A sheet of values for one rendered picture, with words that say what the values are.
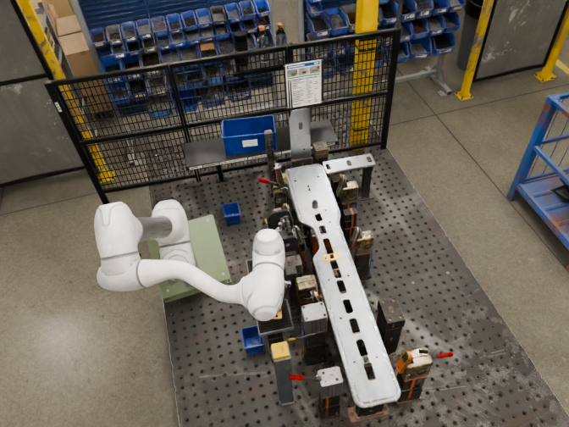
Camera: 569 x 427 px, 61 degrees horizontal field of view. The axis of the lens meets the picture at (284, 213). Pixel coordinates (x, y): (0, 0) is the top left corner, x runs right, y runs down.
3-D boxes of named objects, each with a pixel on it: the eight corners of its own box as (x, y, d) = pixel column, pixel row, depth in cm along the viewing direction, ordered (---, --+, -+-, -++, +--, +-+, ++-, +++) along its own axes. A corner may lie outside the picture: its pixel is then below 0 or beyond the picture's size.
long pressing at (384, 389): (410, 397, 183) (411, 396, 182) (353, 410, 182) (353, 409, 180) (322, 163, 275) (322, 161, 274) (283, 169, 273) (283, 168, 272)
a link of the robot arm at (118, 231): (164, 246, 245) (157, 203, 245) (195, 240, 243) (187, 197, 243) (90, 264, 168) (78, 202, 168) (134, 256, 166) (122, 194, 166)
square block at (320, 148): (328, 193, 299) (328, 148, 273) (316, 195, 299) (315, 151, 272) (325, 184, 305) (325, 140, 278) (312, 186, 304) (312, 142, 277)
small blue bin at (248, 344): (266, 353, 230) (264, 344, 223) (245, 357, 229) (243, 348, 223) (262, 333, 237) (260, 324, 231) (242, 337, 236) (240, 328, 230)
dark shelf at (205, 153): (338, 145, 284) (338, 141, 281) (186, 171, 276) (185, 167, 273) (328, 122, 298) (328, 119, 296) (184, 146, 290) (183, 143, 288)
